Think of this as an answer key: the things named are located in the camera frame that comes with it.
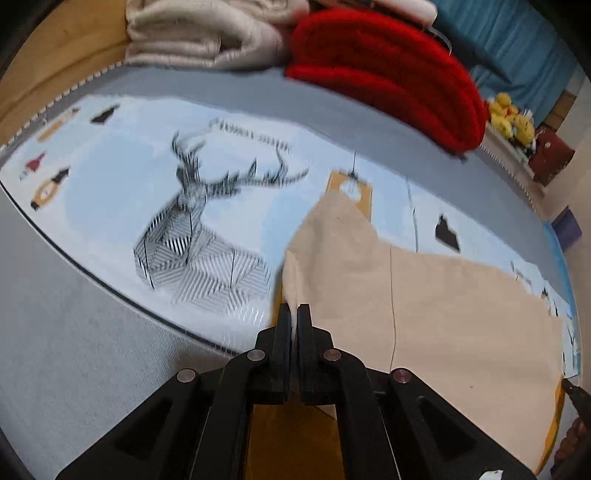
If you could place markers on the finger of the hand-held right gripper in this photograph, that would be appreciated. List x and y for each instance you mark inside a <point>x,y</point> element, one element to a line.
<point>577,392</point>

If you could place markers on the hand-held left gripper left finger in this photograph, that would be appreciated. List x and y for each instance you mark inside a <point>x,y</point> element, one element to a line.
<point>284,350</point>

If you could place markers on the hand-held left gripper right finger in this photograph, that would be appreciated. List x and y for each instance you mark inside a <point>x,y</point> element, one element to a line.
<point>304,350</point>

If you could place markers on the beige and orange garment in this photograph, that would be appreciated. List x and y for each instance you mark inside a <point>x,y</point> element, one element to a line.
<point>438,314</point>

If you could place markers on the purple box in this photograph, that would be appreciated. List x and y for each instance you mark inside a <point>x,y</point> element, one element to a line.
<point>567,228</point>

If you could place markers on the light blue deer-print blanket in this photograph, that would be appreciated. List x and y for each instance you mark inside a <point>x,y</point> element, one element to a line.
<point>138,184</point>

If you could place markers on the yellow plush toy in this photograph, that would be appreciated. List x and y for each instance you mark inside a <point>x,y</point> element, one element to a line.
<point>510,117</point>

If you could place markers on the red knitted blanket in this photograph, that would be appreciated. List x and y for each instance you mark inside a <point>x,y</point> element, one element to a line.
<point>397,74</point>

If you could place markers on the beige folded comforter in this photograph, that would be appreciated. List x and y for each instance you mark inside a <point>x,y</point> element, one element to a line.
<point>203,32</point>

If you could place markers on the blue curtain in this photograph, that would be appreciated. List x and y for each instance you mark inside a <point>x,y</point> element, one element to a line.
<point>503,37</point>

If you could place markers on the wooden bed frame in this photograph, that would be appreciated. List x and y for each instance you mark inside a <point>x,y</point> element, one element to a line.
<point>41,78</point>

